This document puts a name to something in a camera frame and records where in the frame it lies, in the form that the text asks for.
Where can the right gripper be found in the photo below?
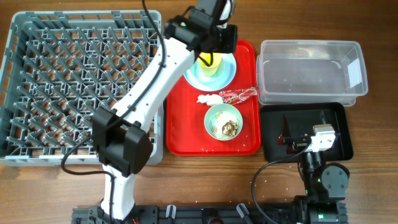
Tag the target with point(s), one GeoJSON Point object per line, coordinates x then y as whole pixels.
{"type": "Point", "coordinates": [296, 144]}

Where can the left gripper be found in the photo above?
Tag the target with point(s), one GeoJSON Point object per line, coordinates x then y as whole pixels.
{"type": "Point", "coordinates": [231, 44]}

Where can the yellow plastic cup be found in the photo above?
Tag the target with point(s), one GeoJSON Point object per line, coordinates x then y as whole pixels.
{"type": "Point", "coordinates": [210, 55]}

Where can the light blue bowl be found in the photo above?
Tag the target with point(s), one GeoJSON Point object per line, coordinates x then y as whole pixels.
{"type": "Point", "coordinates": [222, 70]}

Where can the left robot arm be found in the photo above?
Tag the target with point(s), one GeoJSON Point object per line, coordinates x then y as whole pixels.
{"type": "Point", "coordinates": [120, 135]}

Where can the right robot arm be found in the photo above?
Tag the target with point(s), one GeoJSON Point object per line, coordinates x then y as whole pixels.
{"type": "Point", "coordinates": [325, 184]}

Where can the grey dishwasher rack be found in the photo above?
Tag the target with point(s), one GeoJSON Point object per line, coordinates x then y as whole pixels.
{"type": "Point", "coordinates": [58, 67]}

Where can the light blue plate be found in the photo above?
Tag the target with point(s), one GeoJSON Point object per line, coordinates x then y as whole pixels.
{"type": "Point", "coordinates": [197, 80]}

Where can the red snack wrapper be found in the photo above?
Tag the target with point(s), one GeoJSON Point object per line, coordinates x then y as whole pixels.
{"type": "Point", "coordinates": [233, 97]}

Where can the clear plastic bin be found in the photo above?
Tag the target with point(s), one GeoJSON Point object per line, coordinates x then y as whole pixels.
{"type": "Point", "coordinates": [311, 71]}

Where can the crumpled white tissue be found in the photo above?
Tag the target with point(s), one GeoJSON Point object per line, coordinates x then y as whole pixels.
{"type": "Point", "coordinates": [210, 100]}

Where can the green bowl with food scraps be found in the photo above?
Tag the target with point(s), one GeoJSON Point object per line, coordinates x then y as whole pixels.
{"type": "Point", "coordinates": [223, 122]}

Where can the red plastic tray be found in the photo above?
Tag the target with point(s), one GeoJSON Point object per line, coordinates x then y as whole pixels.
{"type": "Point", "coordinates": [185, 130]}

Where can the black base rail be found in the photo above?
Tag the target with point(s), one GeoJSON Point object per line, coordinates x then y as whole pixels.
{"type": "Point", "coordinates": [280, 213]}

